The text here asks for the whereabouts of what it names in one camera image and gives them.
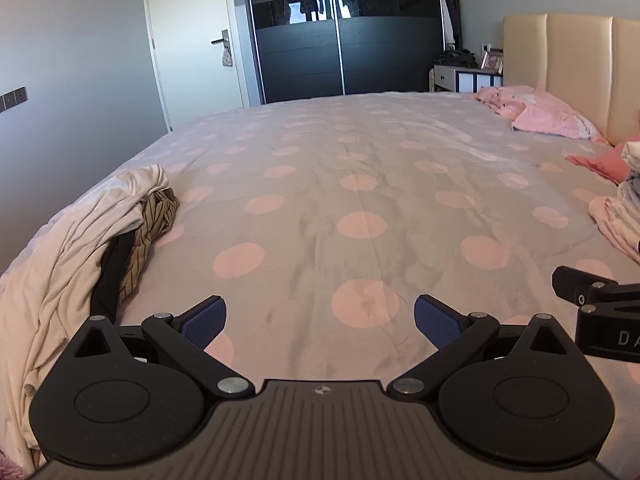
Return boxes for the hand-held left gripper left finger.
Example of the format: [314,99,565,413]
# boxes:
[62,294,256,402]

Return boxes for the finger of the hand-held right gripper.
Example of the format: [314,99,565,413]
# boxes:
[552,265,640,307]

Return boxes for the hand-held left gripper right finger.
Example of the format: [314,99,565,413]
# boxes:
[386,294,587,402]

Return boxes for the stack of folded clothes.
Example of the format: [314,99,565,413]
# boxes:
[617,140,640,206]

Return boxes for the light pink garment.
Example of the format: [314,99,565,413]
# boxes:
[589,195,640,266]

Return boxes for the black garment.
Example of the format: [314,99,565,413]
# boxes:
[90,232,136,322]

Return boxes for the striped olive garment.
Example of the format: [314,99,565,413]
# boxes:
[117,187,180,306]

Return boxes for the coral pink cloth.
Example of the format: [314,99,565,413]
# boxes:
[566,149,632,185]

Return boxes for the cream white garment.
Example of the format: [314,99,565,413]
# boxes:
[0,164,171,471]

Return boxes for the grey bed cover pink dots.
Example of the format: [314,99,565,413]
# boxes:
[0,91,640,480]

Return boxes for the pink pillow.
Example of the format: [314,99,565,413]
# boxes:
[511,94,608,142]

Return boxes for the pink patterned quilt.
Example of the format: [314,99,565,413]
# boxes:
[474,85,551,121]

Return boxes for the beige padded headboard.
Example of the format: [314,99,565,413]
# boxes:
[502,14,640,143]

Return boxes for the white nightstand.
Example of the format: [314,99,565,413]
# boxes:
[429,64,503,93]

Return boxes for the person's purple fuzzy clothing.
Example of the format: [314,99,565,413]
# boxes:
[0,449,33,480]

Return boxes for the black bag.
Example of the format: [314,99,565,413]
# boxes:
[436,47,478,67]

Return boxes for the white door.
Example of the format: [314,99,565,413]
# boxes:
[141,0,251,133]

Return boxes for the black wardrobe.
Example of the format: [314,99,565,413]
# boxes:
[242,0,458,106]

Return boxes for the hanging dark garment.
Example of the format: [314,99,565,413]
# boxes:
[436,0,461,48]

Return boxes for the wall switch panel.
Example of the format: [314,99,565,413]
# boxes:
[0,87,28,113]

